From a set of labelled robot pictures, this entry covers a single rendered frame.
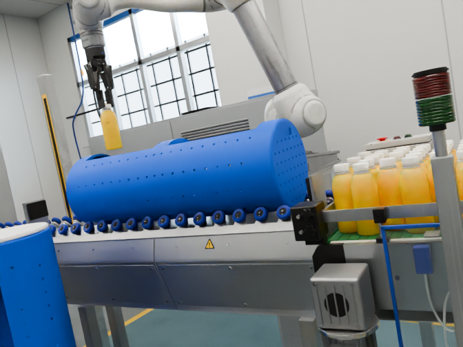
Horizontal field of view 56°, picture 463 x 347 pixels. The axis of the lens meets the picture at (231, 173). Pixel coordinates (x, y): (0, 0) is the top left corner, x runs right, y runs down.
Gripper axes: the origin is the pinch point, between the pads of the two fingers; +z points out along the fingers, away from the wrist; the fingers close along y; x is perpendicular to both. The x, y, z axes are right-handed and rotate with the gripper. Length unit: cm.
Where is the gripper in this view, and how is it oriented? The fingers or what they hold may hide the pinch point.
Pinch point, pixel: (105, 99)
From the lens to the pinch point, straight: 185.4
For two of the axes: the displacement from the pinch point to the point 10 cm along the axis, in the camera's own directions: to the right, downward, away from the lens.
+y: -4.9, 1.6, -8.6
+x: 8.5, -1.2, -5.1
